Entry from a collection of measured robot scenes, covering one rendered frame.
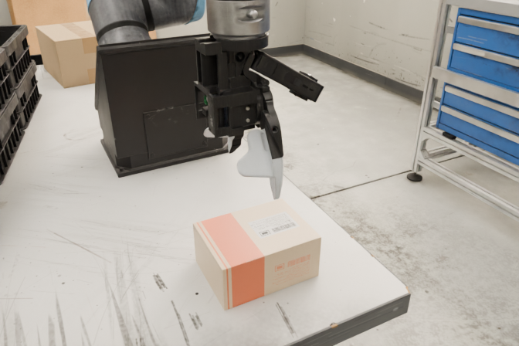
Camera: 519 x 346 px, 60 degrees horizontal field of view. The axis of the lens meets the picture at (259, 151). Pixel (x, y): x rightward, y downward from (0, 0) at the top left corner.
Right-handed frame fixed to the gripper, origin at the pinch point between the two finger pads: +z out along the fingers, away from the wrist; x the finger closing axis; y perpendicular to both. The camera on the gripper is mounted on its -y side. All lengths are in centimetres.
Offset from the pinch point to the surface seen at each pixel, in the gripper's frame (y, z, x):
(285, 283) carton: -1.8, 16.2, 6.0
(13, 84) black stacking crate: 32, 4, -76
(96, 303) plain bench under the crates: 24.2, 17.1, -3.5
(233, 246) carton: 4.8, 9.7, 2.3
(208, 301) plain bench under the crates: 9.6, 17.2, 3.4
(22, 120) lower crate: 32, 14, -76
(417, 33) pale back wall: -226, 39, -195
